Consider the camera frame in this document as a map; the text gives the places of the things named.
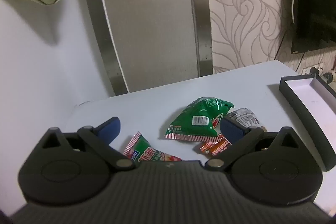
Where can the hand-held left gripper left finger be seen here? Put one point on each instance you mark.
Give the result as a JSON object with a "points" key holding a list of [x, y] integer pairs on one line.
{"points": [[110, 129]]}

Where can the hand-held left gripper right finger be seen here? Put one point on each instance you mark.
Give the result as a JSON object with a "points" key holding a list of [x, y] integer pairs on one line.
{"points": [[232, 132]]}

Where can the silver black-print snack packet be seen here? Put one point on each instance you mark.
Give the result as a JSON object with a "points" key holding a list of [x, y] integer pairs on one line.
{"points": [[244, 117]]}

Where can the red-orange snack packet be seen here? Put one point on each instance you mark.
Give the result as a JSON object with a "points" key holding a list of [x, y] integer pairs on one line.
{"points": [[215, 146]]}

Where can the large green snack bag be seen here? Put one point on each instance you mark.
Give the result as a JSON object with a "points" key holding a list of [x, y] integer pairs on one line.
{"points": [[199, 119]]}

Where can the small green snack bag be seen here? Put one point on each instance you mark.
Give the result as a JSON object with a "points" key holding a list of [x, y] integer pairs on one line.
{"points": [[141, 148]]}

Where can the dark grey box white inside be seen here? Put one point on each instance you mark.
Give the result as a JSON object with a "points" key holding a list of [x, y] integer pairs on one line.
{"points": [[309, 98]]}

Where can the grey plug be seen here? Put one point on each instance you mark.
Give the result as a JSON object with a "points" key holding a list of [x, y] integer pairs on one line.
{"points": [[314, 71]]}

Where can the reddish-brown object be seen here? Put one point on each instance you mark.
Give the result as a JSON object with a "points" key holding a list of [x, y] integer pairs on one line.
{"points": [[334, 58]]}

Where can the black television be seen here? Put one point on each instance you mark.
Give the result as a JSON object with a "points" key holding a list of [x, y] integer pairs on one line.
{"points": [[315, 3]]}

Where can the white wall outlet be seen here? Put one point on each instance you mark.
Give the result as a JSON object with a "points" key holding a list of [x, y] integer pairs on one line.
{"points": [[305, 70]]}

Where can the grey chair back metal frame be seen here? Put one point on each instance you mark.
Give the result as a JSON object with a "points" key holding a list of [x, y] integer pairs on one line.
{"points": [[147, 16]]}

